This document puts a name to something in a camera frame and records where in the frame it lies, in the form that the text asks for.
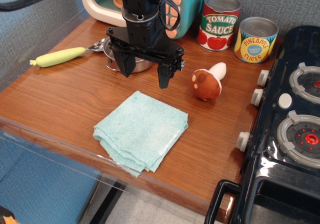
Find blue folded cloth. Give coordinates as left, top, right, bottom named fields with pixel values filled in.
left=93, top=91, right=189, bottom=178

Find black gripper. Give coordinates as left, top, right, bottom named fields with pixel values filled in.
left=106, top=13, right=185, bottom=89

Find tomato sauce can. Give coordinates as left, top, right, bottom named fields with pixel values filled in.
left=197, top=0, right=242, bottom=51

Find black toy stove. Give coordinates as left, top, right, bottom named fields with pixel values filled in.
left=205, top=25, right=320, bottom=224

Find scoop with green handle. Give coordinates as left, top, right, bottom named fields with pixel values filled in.
left=29, top=38, right=107, bottom=68

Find pineapple slices can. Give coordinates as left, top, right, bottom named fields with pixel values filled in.
left=234, top=17, right=279, bottom=64

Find small steel pot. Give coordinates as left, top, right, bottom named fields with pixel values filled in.
left=103, top=37, right=154, bottom=73

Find plush brown mushroom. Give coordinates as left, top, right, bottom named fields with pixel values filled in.
left=190, top=62, right=227, bottom=101

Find teal toy microwave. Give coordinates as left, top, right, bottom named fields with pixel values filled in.
left=82, top=0, right=203, bottom=40

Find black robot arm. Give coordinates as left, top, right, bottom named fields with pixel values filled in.
left=106, top=0, right=185, bottom=89

